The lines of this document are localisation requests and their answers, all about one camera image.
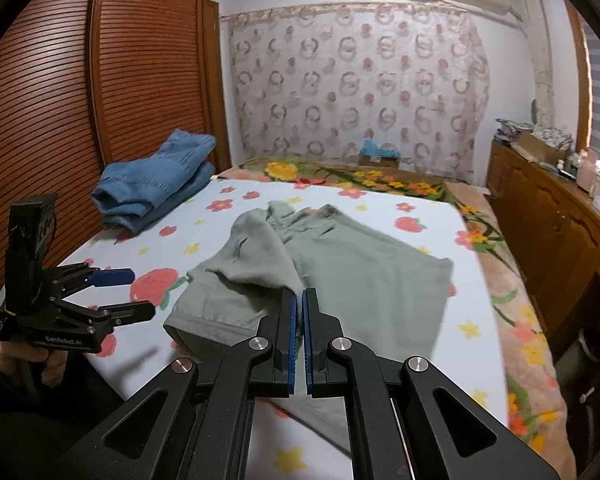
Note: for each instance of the cardboard box on cabinet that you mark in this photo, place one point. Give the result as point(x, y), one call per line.
point(536, 150)

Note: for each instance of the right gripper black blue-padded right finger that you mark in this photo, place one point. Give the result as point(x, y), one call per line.
point(406, 419)

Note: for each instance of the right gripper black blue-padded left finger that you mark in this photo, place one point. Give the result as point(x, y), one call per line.
point(193, 421)

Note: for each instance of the white fruit-print bed sheet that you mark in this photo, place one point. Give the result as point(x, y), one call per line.
point(467, 348)

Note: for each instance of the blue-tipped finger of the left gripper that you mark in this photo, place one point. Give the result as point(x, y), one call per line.
point(97, 278)

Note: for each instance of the person's left hand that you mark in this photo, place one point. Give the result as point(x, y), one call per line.
point(54, 362)

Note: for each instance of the brown louvered wardrobe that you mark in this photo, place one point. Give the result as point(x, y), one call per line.
point(84, 83)

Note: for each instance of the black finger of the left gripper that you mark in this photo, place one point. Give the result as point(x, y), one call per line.
point(115, 312)

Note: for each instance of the pink circle-pattern curtain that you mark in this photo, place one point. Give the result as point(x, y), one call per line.
point(315, 81)

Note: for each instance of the brown wooden sideboard cabinet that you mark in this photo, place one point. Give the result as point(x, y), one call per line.
point(553, 231)

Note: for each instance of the green grey shorts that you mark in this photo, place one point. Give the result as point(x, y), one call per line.
point(386, 294)

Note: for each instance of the pink container on cabinet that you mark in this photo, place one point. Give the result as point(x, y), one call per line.
point(587, 171)

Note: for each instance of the small blue toy item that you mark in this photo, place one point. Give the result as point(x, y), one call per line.
point(372, 150)

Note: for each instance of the folded blue denim jeans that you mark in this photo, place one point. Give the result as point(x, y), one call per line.
point(133, 195)

